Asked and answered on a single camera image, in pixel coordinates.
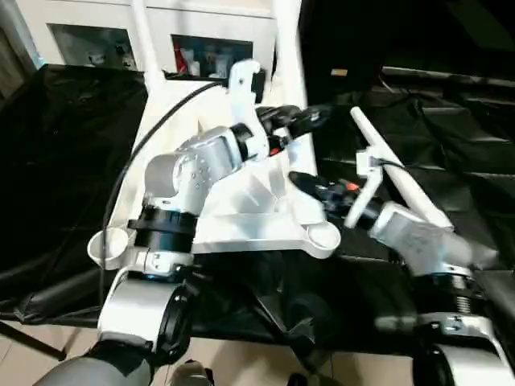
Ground black mat cover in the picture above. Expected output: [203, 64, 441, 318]
[0, 62, 515, 363]

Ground grey robot torso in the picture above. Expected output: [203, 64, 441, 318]
[30, 340, 157, 386]

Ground white plastic table top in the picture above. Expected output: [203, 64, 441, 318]
[87, 69, 343, 271]

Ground red item behind glass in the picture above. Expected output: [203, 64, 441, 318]
[176, 47, 192, 74]

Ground white cabinet with glass doors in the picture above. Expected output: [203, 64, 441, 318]
[0, 0, 302, 80]

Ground white plastic table leg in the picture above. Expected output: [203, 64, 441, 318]
[130, 0, 163, 84]
[348, 105, 455, 231]
[272, 0, 323, 216]

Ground grey rounded robot foot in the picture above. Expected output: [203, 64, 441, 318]
[171, 359, 215, 386]

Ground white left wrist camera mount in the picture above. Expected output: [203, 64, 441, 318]
[226, 59, 270, 162]

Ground long black rod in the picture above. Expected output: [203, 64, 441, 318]
[381, 65, 515, 88]

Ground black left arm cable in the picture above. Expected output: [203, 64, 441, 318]
[97, 79, 227, 307]

